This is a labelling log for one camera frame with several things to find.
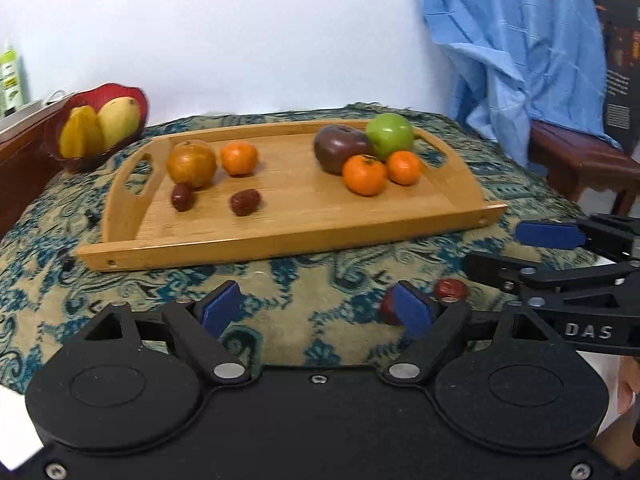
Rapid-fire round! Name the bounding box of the green apple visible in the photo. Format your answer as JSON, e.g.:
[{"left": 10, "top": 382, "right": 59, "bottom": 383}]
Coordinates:
[{"left": 365, "top": 113, "right": 415, "bottom": 161}]

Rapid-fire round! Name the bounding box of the wooden tray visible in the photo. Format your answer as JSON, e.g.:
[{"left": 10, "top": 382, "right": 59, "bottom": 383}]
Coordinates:
[{"left": 75, "top": 120, "right": 510, "bottom": 272}]

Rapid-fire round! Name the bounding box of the small tangerine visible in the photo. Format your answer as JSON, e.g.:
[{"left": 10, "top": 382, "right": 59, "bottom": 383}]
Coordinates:
[
  {"left": 220, "top": 142, "right": 259, "bottom": 177},
  {"left": 386, "top": 150, "right": 424, "bottom": 186},
  {"left": 342, "top": 154, "right": 389, "bottom": 197}
]

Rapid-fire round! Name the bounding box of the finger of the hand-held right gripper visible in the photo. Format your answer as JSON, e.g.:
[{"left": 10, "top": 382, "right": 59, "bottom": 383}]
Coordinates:
[
  {"left": 515, "top": 214, "right": 640, "bottom": 261},
  {"left": 462, "top": 252, "right": 640, "bottom": 293}
]

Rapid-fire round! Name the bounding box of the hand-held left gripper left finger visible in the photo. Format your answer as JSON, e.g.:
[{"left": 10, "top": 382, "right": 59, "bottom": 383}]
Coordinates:
[{"left": 80, "top": 280, "right": 251, "bottom": 385}]

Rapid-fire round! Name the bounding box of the wooden chair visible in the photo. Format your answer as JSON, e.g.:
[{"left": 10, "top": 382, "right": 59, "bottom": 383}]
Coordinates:
[{"left": 527, "top": 120, "right": 640, "bottom": 216}]

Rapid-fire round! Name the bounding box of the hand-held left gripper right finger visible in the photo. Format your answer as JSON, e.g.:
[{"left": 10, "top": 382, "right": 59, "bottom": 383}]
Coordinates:
[{"left": 384, "top": 281, "right": 571, "bottom": 385}]

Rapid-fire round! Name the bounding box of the dark brown tomato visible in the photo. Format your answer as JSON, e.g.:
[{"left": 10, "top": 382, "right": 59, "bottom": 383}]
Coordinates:
[{"left": 313, "top": 124, "right": 376, "bottom": 176}]

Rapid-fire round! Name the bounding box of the yellow mango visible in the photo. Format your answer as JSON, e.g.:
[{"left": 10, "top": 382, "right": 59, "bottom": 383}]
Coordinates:
[{"left": 97, "top": 97, "right": 141, "bottom": 151}]

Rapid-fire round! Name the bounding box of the red jujube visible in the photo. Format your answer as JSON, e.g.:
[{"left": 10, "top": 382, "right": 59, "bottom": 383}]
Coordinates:
[
  {"left": 230, "top": 188, "right": 262, "bottom": 217},
  {"left": 433, "top": 278, "right": 469, "bottom": 303},
  {"left": 381, "top": 290, "right": 403, "bottom": 326},
  {"left": 171, "top": 183, "right": 196, "bottom": 212}
]

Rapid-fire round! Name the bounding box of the red bowl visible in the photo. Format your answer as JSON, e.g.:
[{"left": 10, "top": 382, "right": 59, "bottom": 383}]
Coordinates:
[{"left": 44, "top": 82, "right": 150, "bottom": 173}]

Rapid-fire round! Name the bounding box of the green spray bottle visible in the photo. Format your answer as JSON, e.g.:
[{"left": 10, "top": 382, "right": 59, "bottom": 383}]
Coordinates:
[{"left": 0, "top": 37, "right": 25, "bottom": 116}]

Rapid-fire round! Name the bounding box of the yellow starfruit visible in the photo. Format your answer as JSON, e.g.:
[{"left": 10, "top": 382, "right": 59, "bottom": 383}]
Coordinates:
[{"left": 60, "top": 106, "right": 105, "bottom": 158}]

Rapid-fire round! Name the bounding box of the wooden cabinet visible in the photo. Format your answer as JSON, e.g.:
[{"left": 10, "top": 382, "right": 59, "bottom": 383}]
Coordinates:
[{"left": 0, "top": 107, "right": 76, "bottom": 236}]

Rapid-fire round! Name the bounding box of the patterned blue beige cloth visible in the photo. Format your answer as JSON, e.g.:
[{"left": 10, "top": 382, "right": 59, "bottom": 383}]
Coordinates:
[{"left": 0, "top": 102, "right": 621, "bottom": 396}]

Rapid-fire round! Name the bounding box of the person's right hand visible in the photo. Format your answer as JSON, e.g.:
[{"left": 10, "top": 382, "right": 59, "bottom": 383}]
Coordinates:
[{"left": 617, "top": 359, "right": 640, "bottom": 416}]

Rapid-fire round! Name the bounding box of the blue striped cloth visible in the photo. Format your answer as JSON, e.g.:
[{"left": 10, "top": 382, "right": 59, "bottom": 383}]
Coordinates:
[{"left": 412, "top": 0, "right": 623, "bottom": 168}]

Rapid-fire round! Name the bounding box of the white shallow tray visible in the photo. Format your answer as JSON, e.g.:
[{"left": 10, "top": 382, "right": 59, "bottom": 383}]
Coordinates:
[{"left": 0, "top": 99, "right": 43, "bottom": 133}]

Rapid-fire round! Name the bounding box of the dark printed cardboard box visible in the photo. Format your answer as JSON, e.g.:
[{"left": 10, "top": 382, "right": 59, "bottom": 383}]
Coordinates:
[{"left": 590, "top": 0, "right": 640, "bottom": 141}]

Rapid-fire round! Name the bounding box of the large orange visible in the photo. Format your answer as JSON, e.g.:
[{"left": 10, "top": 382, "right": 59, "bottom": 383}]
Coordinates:
[{"left": 166, "top": 140, "right": 218, "bottom": 190}]

